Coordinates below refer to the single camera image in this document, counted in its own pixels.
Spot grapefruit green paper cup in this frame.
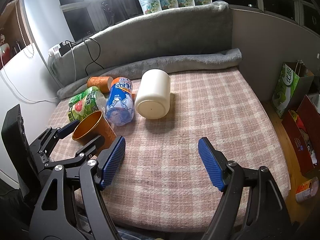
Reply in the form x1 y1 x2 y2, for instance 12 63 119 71
67 86 106 122

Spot white power strip plugs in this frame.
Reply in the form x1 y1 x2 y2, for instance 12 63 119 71
48 44 62 59

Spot orange paper cup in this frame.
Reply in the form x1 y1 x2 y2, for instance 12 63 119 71
72 111 116 151
87 76 113 93

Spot grey fleece blanket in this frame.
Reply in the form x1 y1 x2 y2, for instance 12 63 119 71
49 1 242 99

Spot snack packet on floor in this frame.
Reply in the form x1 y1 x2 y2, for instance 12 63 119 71
295 177 319 203

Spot white cable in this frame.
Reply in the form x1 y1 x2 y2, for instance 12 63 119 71
0 45 77 105

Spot white plastic cup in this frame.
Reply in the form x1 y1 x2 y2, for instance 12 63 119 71
135 69 171 120

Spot black tripod stand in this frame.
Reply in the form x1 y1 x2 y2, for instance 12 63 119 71
101 0 129 27

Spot black cable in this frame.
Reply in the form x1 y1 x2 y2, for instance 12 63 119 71
65 38 105 77

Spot white bead curtain chain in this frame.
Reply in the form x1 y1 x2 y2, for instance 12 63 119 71
14 0 35 59

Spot black power adapter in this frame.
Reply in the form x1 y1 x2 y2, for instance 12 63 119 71
59 40 76 56

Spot red white ceramic vase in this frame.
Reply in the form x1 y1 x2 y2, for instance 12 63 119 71
1 34 11 66

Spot plaid beige table cloth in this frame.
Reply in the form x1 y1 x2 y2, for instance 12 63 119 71
47 67 291 233

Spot blue arctic ocean cup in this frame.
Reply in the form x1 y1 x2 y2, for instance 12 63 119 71
106 77 135 126

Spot green paper gift bag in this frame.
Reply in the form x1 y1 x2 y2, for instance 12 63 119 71
271 60 314 118

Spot red cardboard box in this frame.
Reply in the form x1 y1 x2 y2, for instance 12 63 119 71
282 95 319 178

